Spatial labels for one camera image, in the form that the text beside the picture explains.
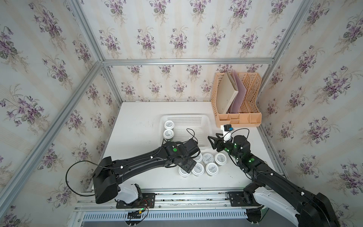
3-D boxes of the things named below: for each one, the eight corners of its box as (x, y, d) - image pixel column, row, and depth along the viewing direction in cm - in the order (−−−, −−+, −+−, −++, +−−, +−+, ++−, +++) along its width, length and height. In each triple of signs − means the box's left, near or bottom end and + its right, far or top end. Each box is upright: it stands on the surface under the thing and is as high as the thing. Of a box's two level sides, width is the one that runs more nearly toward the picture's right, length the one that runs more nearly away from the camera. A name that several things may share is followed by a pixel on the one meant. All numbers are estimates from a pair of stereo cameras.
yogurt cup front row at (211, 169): (205, 176, 81) (207, 173, 77) (204, 166, 85) (205, 162, 81) (217, 176, 81) (219, 173, 77) (215, 166, 85) (217, 162, 81)
